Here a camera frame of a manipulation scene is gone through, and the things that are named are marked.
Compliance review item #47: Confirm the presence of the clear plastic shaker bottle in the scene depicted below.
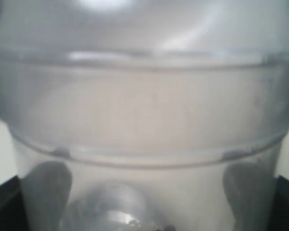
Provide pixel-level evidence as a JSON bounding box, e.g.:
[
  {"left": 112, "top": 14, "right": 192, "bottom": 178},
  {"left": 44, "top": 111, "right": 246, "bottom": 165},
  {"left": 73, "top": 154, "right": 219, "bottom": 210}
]
[{"left": 0, "top": 0, "right": 289, "bottom": 231}]

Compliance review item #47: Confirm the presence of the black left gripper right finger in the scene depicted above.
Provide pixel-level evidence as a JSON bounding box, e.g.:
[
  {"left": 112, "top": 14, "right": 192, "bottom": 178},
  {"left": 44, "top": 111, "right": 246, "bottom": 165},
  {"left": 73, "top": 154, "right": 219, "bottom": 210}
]
[{"left": 269, "top": 176, "right": 289, "bottom": 231}]

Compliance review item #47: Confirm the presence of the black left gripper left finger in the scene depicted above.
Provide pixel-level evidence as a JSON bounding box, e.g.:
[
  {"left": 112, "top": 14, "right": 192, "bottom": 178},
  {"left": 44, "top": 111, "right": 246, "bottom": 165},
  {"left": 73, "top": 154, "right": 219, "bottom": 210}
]
[{"left": 0, "top": 176, "right": 29, "bottom": 231}]

